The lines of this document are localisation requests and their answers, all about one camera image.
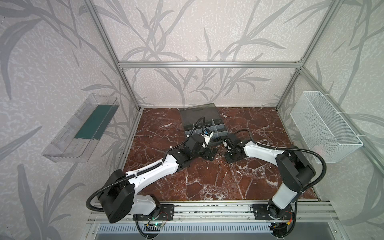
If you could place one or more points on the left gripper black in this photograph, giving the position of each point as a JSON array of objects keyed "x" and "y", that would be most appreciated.
[{"x": 212, "y": 151}]

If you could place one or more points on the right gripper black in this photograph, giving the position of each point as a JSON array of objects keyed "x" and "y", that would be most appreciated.
[{"x": 228, "y": 143}]

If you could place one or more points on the grey compartment organizer box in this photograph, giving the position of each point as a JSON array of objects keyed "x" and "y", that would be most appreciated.
[{"x": 194, "y": 117}]

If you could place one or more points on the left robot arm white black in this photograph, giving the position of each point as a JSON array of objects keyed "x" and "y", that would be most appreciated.
[{"x": 120, "y": 196}]

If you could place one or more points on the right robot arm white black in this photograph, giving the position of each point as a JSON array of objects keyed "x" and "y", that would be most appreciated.
[{"x": 295, "y": 169}]

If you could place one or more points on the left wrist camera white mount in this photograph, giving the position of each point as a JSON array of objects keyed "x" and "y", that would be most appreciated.
[{"x": 207, "y": 134}]

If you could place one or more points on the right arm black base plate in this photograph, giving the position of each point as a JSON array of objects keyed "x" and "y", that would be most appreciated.
[{"x": 261, "y": 211}]

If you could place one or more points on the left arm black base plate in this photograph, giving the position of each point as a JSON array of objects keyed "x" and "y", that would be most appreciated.
[{"x": 160, "y": 213}]

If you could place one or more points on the white wire mesh basket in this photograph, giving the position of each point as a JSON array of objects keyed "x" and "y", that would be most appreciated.
[{"x": 323, "y": 128}]

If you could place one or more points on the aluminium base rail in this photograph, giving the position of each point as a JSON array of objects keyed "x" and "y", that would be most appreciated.
[{"x": 239, "y": 212}]

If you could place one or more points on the aluminium frame back crossbar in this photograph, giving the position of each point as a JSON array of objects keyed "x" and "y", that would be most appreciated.
[{"x": 210, "y": 64}]

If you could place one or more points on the clear plastic wall bin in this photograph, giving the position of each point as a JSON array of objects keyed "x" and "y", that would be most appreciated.
[{"x": 78, "y": 139}]

